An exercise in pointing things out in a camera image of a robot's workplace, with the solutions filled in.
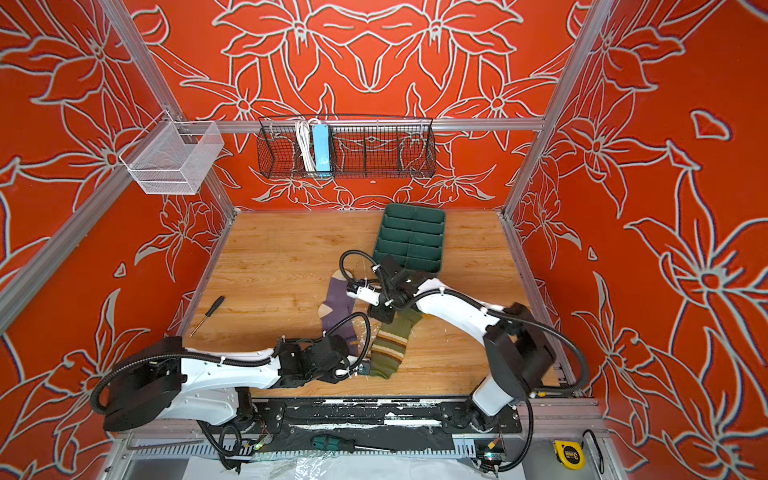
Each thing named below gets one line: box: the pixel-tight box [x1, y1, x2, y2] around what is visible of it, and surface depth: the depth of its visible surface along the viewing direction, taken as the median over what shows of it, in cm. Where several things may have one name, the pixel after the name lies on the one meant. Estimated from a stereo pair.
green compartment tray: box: [373, 204, 446, 273], surface depth 108 cm
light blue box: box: [312, 124, 331, 177], surface depth 91 cm
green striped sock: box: [369, 308, 423, 380], surface depth 86 cm
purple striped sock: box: [318, 269, 358, 355], surface depth 93 cm
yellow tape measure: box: [553, 440, 585, 470], surface depth 68 cm
